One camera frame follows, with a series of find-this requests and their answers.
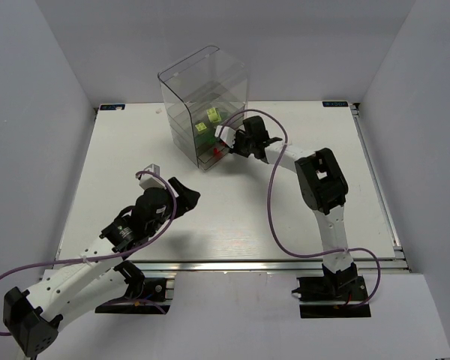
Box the yellow lego brick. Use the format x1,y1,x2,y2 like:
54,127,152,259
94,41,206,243
194,122,208,134
206,107,222,124

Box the grey drawer trays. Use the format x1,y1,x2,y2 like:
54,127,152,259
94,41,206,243
166,97,247,170

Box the clear acrylic cover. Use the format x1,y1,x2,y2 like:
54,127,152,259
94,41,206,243
157,45,249,172

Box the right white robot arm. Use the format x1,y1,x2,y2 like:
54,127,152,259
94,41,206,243
215,115,358,290

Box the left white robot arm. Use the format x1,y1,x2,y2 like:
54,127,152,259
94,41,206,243
3,173,200,359

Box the right blue label sticker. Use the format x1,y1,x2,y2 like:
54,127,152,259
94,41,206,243
322,100,349,107

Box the blue label sticker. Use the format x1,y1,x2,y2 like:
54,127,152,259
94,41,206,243
322,100,349,107
99,103,125,111

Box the left blue label sticker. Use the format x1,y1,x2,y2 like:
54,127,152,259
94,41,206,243
99,103,125,111

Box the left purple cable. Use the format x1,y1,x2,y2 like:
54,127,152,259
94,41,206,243
0,171,179,335

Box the purple cable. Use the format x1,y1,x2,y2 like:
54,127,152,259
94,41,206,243
0,171,179,335
220,109,382,308

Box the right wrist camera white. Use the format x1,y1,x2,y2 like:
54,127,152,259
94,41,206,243
214,125,243,153

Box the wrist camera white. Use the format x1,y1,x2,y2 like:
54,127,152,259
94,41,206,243
135,163,167,191
214,125,243,153

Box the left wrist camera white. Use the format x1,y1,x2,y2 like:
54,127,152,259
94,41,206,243
135,163,167,191

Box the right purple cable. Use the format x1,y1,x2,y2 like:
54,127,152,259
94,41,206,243
220,109,382,308

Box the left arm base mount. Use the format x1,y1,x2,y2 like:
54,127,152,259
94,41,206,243
94,261,173,315

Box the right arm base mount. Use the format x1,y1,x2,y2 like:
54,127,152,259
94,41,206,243
291,275,371,319

